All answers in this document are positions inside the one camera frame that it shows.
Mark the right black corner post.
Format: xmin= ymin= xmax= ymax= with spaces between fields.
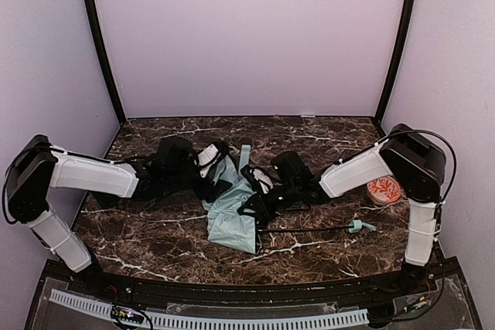
xmin=373 ymin=0 xmax=415 ymax=127

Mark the red white patterned bowl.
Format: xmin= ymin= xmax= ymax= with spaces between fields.
xmin=367 ymin=176 xmax=401 ymax=206

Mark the white slotted cable duct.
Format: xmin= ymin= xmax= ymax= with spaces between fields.
xmin=49 ymin=289 xmax=369 ymax=329

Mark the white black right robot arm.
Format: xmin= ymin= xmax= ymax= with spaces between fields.
xmin=237 ymin=124 xmax=450 ymax=267

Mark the mint green folding umbrella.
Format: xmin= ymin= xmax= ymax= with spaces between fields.
xmin=200 ymin=143 xmax=380 ymax=256

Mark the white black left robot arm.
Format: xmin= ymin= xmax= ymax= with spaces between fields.
xmin=2 ymin=134 xmax=229 ymax=274

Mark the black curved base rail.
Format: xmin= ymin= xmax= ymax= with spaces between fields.
xmin=42 ymin=258 xmax=461 ymax=314

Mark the black corner post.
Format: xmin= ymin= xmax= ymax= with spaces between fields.
xmin=84 ymin=0 xmax=127 ymax=126
xmin=373 ymin=0 xmax=415 ymax=127

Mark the left black corner post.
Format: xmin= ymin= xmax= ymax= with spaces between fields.
xmin=84 ymin=0 xmax=127 ymax=126

